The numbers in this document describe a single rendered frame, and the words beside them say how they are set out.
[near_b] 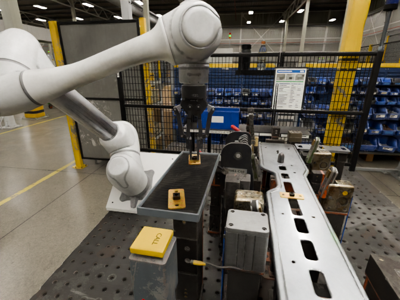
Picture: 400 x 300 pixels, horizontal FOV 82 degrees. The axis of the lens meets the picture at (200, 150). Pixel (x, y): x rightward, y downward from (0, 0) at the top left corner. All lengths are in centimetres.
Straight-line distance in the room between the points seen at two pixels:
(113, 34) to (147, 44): 279
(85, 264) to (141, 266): 70
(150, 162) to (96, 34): 233
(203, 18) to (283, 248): 58
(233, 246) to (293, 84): 144
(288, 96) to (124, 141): 120
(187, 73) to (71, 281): 86
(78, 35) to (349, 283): 350
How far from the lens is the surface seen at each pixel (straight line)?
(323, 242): 76
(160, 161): 140
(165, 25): 53
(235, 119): 167
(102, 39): 340
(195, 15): 49
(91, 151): 381
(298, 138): 160
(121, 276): 105
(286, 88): 184
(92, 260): 115
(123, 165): 114
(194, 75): 68
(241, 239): 57
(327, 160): 134
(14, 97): 81
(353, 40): 197
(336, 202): 103
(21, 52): 92
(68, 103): 104
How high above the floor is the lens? 145
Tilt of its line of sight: 20 degrees down
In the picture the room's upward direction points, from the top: straight up
